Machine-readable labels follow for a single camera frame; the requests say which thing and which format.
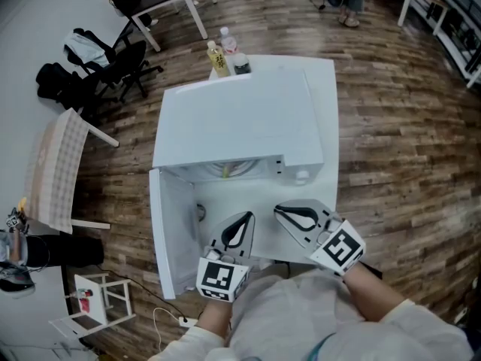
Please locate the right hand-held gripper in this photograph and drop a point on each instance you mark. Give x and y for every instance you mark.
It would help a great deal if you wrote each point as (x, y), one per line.
(338, 248)

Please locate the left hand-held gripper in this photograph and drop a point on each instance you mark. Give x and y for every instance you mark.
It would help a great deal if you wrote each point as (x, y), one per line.
(221, 276)

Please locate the purple eggplant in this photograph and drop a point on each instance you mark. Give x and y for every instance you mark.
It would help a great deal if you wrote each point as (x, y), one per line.
(225, 172)

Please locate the white microwave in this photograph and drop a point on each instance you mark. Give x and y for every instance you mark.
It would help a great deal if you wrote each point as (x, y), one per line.
(233, 126)

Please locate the person's left forearm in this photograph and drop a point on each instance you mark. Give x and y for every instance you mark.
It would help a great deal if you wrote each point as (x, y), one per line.
(216, 314)

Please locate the person's right forearm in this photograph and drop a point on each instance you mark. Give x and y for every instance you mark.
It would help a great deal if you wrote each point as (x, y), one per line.
(372, 295)

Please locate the white table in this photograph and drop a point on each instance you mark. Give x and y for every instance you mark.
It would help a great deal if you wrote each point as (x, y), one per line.
(270, 190)

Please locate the person's white garment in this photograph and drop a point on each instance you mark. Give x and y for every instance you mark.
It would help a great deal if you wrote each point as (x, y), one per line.
(293, 314)

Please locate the white stool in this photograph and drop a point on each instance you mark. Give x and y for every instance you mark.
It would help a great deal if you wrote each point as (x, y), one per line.
(98, 307)

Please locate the red green item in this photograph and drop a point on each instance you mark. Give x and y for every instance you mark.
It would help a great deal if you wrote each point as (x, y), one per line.
(85, 303)

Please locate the dark jar white lid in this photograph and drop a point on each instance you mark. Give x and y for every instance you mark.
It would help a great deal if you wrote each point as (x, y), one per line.
(242, 66)

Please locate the yellow drink bottle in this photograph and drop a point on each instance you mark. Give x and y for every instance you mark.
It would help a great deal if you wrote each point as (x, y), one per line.
(218, 60)

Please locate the checkered cloth table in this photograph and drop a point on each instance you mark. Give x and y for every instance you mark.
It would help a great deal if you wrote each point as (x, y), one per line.
(52, 171)

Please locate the clear bottle red label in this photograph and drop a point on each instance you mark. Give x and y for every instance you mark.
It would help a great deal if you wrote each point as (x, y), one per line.
(230, 43)

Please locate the black office chair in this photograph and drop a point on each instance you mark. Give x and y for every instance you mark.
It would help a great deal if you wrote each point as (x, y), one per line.
(60, 85)
(127, 66)

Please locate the yellow object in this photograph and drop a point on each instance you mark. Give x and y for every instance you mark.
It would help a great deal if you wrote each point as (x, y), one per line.
(22, 203)

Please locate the grey jacket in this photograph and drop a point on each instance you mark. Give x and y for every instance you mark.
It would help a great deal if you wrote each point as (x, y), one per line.
(84, 49)

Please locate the black metal railing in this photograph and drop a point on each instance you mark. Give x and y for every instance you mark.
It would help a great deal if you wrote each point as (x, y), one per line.
(458, 25)

